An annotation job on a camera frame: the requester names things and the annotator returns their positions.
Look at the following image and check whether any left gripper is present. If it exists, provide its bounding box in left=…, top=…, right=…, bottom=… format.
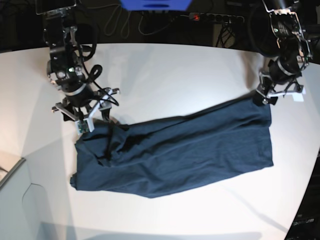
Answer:
left=252, top=71, right=304, bottom=107

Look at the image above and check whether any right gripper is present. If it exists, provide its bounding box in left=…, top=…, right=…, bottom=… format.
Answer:
left=51, top=87, right=120, bottom=123

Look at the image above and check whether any dark blue t-shirt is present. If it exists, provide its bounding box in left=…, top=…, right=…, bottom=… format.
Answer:
left=69, top=97, right=274, bottom=199

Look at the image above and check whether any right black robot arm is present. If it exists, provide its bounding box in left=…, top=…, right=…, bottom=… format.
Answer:
left=35, top=0, right=119, bottom=125

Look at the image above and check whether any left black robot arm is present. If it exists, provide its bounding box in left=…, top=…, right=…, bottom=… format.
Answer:
left=247, top=0, right=313, bottom=107

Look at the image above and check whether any black power strip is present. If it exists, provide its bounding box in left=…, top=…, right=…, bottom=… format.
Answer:
left=188, top=12, right=245, bottom=24

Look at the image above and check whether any blue plastic box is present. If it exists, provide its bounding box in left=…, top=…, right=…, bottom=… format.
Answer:
left=120, top=0, right=192, bottom=11

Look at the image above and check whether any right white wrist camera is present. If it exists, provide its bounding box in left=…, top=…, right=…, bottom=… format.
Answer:
left=75, top=117, right=95, bottom=135

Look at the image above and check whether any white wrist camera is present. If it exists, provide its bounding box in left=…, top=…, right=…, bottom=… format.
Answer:
left=292, top=87, right=306, bottom=103
left=75, top=117, right=95, bottom=135

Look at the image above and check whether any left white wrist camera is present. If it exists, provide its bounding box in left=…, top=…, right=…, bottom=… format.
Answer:
left=292, top=87, right=306, bottom=103

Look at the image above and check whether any grey metal frame edge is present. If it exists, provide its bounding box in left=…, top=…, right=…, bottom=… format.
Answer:
left=0, top=157, right=26, bottom=189

